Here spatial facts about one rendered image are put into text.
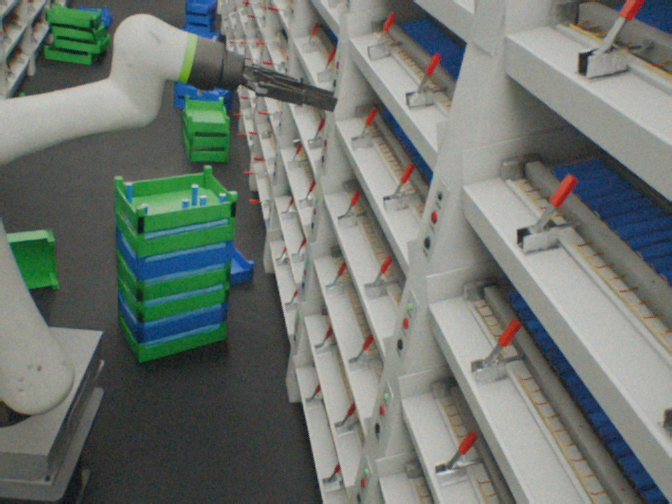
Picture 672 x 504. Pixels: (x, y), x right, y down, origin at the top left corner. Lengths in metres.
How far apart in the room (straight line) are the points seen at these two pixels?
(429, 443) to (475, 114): 0.49
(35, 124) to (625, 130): 0.94
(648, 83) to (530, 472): 0.41
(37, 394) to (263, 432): 0.87
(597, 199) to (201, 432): 1.42
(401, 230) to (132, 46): 0.57
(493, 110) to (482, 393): 0.35
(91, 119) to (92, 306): 1.21
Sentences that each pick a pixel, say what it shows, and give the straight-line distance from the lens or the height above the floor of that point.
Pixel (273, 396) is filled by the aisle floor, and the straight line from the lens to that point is 2.07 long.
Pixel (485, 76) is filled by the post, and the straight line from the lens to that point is 0.84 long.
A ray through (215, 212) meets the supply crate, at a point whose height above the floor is 0.51.
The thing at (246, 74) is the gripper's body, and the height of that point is 1.07.
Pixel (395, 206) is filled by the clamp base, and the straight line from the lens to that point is 1.17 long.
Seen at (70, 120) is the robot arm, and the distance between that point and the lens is 1.26.
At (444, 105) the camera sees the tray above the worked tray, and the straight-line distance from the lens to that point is 1.09.
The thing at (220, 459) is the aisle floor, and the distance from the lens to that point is 1.90.
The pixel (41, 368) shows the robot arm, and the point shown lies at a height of 0.63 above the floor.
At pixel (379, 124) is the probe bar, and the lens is 1.44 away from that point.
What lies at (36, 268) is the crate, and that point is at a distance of 2.53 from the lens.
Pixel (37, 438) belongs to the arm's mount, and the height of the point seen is 0.38.
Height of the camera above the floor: 1.46
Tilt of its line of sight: 32 degrees down
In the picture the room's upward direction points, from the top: 10 degrees clockwise
